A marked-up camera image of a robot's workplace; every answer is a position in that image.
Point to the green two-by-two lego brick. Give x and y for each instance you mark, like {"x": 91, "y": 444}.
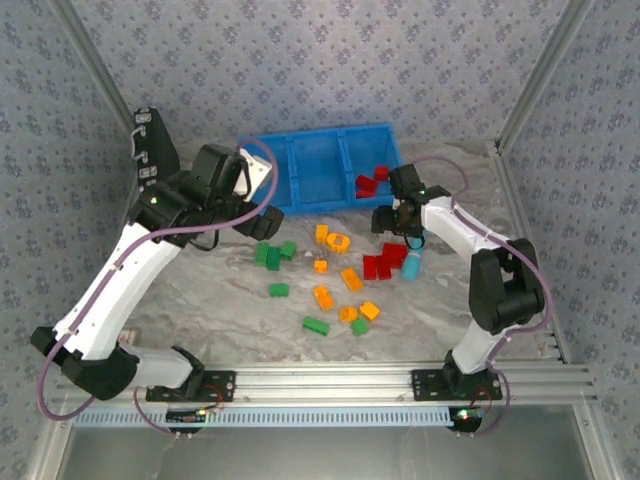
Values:
{"x": 288, "y": 249}

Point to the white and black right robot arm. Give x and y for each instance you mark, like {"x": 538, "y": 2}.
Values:
{"x": 505, "y": 285}

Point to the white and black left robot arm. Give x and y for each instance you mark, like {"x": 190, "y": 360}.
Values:
{"x": 115, "y": 290}

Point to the large red lego brick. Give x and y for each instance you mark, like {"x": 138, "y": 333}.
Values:
{"x": 395, "y": 251}

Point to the flat red lego brick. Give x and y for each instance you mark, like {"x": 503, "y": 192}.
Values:
{"x": 365, "y": 193}

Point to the small red lego brick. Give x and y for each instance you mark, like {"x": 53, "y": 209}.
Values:
{"x": 381, "y": 173}

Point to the long yellow lego brick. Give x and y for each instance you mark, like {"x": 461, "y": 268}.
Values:
{"x": 323, "y": 297}
{"x": 351, "y": 279}

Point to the black connector box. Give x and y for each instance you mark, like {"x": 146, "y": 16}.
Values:
{"x": 160, "y": 145}

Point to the small green lego brick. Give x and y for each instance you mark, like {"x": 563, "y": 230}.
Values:
{"x": 359, "y": 327}

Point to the tall yellow lego brick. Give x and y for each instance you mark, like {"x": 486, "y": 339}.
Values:
{"x": 321, "y": 233}

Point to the light green flat lego brick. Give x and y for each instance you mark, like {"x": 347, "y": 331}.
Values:
{"x": 260, "y": 253}

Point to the small yellow lego brick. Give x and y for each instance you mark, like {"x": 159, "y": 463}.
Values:
{"x": 320, "y": 266}

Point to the dark green flat lego brick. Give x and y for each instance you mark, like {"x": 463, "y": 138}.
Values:
{"x": 273, "y": 258}

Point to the blue three-compartment plastic bin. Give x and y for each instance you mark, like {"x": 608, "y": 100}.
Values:
{"x": 320, "y": 165}

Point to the long green lego brick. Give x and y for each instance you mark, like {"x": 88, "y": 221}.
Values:
{"x": 316, "y": 325}

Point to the small circuit board with LED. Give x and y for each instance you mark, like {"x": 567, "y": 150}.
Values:
{"x": 187, "y": 415}
{"x": 465, "y": 416}

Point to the aluminium extrusion rail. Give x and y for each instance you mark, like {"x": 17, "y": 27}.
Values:
{"x": 325, "y": 382}

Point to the aluminium frame post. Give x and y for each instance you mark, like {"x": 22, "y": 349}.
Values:
{"x": 95, "y": 65}
{"x": 545, "y": 65}

